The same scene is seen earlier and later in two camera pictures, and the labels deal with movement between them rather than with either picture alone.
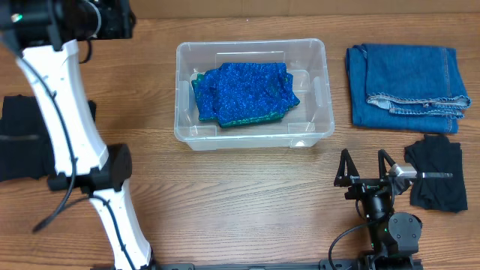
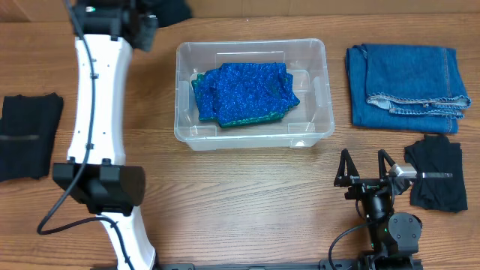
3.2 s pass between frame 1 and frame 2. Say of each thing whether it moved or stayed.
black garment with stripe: moved
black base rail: stayed
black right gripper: stayed
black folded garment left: stayed
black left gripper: moved
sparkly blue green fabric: stayed
